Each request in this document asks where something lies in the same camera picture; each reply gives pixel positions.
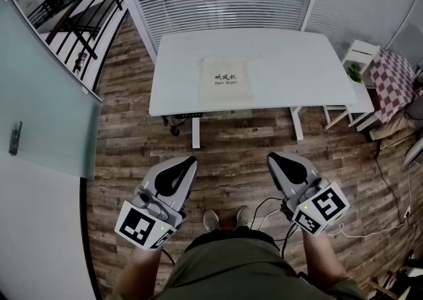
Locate person's olive shirt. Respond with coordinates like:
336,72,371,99
108,235,368,300

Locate person's right shoe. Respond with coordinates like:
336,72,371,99
236,205,253,228

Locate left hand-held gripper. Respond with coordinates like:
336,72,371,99
114,156,198,250

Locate metal door handle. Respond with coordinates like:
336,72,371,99
9,121,24,157

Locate person's shoe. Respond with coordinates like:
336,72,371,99
203,209,221,233
236,205,253,228

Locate black bag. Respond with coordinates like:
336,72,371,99
403,93,423,122

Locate person's black trousers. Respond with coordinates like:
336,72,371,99
184,225,282,253

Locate black metal railing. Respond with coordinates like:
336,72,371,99
28,0,130,83

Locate person's left forearm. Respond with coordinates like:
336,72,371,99
111,244,165,300

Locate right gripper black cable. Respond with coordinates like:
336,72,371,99
249,196,300,260

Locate wide white venetian blind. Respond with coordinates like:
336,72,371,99
124,0,320,58

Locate green potted plant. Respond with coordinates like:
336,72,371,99
346,63,365,85

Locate narrow white venetian blind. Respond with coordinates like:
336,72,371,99
305,0,423,61

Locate white floor cable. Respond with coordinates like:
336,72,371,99
328,159,414,239

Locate red white checkered cloth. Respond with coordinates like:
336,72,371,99
369,48,420,125

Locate black power adapter cable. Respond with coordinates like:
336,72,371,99
161,115,182,137

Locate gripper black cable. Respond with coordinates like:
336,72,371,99
249,196,300,260
161,248,176,266

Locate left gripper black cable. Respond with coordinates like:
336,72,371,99
161,248,176,266

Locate beige cloth drawstring bag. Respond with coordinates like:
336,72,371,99
187,54,262,108

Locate person's left shoe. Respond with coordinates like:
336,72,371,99
203,209,221,233

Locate person's right forearm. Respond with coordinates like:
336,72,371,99
301,231,350,285

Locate frosted glass door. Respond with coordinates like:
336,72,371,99
0,0,102,180

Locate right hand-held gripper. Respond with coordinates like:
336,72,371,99
266,152,350,237

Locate white table leg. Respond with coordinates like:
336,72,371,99
191,116,202,150
289,106,305,143

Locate black floor cable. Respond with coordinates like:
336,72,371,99
373,139,409,225

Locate beige cloth bundle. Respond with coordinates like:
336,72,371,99
369,112,419,151

